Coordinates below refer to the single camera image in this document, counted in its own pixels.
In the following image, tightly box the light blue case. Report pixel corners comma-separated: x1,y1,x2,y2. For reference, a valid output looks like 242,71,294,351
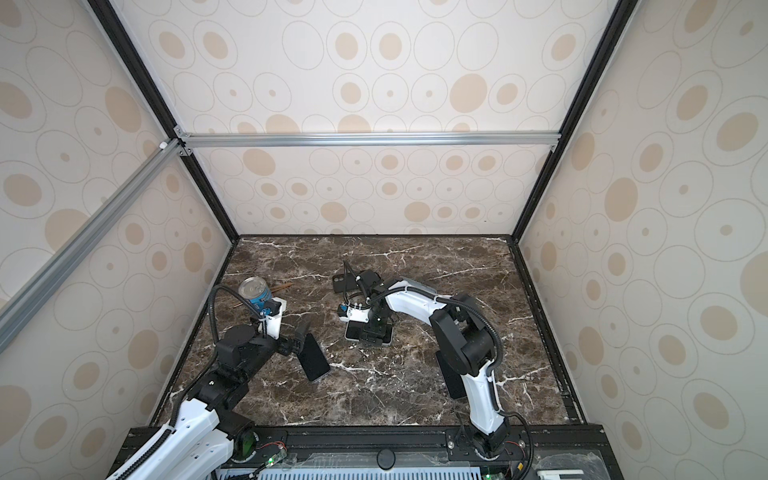
357,322,393,346

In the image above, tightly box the black phone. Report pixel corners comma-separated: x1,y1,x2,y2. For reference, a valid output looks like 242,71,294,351
436,351,467,400
297,333,330,382
345,322,364,342

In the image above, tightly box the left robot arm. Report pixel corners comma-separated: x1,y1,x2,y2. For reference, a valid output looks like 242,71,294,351
110,284,330,479

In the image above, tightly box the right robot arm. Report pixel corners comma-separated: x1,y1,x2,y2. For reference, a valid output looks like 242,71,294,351
332,263,525,458

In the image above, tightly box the black phone case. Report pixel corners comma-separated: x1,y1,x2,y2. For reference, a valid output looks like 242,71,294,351
332,273,359,294

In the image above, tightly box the wooden stick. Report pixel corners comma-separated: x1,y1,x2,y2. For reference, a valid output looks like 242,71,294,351
230,281,294,310

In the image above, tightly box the blue soup can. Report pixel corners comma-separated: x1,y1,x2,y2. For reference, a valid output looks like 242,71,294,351
238,276,274,308

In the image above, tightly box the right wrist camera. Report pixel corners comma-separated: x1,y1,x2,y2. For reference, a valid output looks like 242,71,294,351
337,303,370,324

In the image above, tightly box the black base frame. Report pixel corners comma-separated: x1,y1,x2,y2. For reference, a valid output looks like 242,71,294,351
104,424,625,480

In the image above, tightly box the aluminium rail back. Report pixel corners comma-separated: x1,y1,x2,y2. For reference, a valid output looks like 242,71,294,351
180,130,561,148

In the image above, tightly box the aluminium rail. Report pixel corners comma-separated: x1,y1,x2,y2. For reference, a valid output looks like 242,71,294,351
1,139,181,350
180,130,561,148

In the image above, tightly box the aluminium rail left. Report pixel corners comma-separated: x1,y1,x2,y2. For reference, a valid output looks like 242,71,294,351
1,139,181,350

